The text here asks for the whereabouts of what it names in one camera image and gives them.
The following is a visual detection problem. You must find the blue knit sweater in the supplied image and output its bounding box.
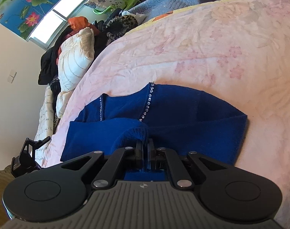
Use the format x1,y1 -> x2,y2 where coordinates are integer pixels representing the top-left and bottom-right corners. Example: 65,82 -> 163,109
60,82 -> 249,182

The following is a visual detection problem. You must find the black clothes pile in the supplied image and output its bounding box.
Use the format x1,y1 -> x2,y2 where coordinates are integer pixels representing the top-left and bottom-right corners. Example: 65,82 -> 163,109
38,26 -> 73,85

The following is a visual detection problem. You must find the white scripted sheet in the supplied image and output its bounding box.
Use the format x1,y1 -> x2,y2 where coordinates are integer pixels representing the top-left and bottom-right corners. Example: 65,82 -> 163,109
35,85 -> 54,166

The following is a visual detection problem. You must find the white quilted pillow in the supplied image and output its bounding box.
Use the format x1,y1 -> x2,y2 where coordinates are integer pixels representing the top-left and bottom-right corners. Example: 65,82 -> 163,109
56,27 -> 95,118

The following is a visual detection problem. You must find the bright window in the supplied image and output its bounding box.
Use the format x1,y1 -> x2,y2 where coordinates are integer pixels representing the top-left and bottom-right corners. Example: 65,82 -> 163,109
28,0 -> 86,50

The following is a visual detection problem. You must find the leopard print garment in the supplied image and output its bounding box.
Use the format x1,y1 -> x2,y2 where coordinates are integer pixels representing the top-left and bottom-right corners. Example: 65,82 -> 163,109
104,15 -> 139,41

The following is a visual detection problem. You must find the pink floral bedspread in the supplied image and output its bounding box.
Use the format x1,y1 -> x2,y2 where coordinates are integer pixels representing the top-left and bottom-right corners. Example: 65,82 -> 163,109
42,0 -> 290,228

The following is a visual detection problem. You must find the orange garment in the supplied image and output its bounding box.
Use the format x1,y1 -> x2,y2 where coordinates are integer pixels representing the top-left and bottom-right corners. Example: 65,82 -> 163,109
68,16 -> 90,35

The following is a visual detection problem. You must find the floral grey cushion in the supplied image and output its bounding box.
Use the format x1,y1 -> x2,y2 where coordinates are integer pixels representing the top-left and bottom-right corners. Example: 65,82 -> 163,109
84,0 -> 126,12

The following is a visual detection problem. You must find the green plastic chair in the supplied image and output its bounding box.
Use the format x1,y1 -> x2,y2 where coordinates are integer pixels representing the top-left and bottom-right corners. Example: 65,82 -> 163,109
88,0 -> 140,15

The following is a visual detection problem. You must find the blue grey quilted blanket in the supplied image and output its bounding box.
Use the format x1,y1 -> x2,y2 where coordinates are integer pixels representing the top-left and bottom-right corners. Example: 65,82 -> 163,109
129,0 -> 216,22

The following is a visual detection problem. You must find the white wall switch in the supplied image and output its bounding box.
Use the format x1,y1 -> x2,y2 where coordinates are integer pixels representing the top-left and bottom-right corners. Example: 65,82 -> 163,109
7,70 -> 16,83

